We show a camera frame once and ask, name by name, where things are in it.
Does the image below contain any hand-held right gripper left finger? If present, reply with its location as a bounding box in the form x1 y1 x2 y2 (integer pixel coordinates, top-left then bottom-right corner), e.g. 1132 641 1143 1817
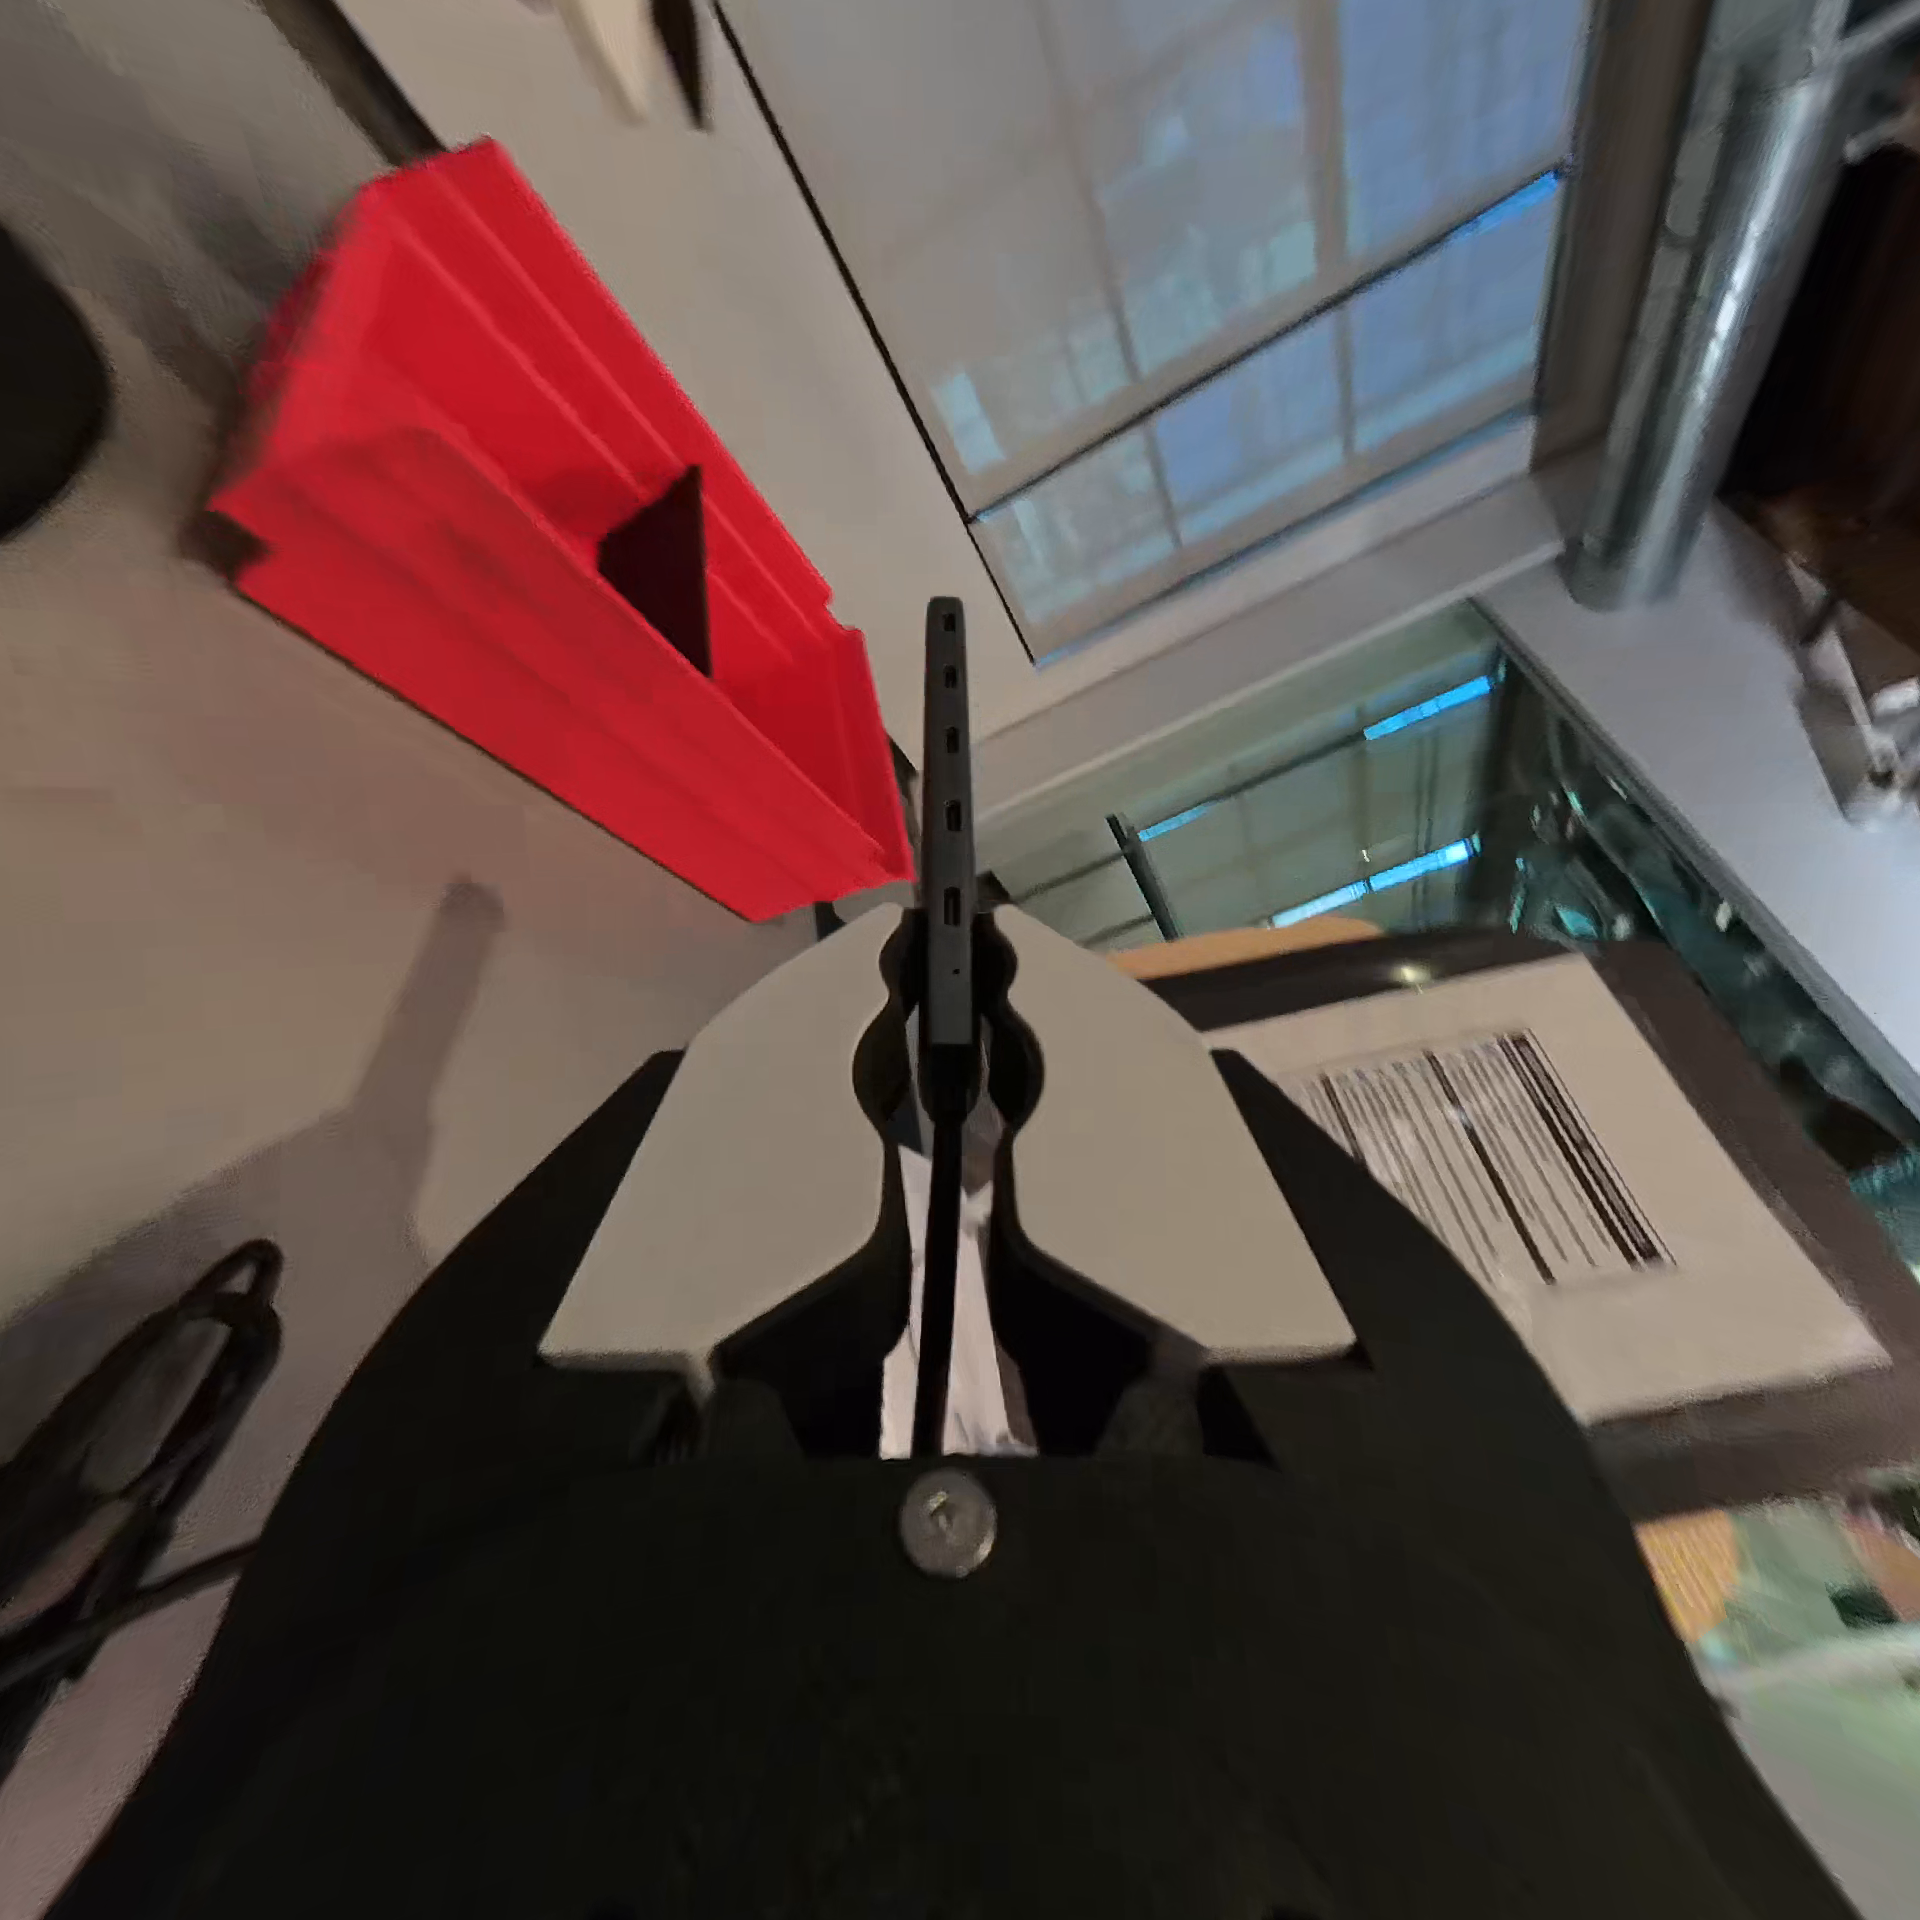
535 900 924 1452

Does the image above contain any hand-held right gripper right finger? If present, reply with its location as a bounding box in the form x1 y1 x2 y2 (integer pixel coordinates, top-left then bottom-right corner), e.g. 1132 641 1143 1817
976 900 1360 1369

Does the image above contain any grey usb hub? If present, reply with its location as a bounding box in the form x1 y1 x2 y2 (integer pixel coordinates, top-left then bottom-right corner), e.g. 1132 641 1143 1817
920 594 980 1055

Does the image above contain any red plastic bin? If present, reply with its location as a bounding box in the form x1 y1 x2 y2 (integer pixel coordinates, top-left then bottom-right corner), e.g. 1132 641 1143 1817
208 137 922 924

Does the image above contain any wooden instruction board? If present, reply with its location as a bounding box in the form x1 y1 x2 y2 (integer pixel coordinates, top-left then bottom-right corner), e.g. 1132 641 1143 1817
1112 914 1920 1525

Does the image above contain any large window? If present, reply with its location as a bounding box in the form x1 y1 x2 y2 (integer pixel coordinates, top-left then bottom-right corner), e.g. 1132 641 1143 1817
719 0 1596 664

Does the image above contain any black rounded object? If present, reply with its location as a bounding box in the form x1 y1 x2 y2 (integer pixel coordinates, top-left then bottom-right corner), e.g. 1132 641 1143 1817
0 221 117 542

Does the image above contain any black usb cable bundle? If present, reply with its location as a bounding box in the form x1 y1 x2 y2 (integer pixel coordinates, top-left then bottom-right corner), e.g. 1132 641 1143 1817
0 1239 290 1704

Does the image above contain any metal ventilation duct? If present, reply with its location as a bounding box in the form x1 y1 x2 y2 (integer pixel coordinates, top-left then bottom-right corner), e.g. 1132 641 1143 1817
1564 0 1883 613

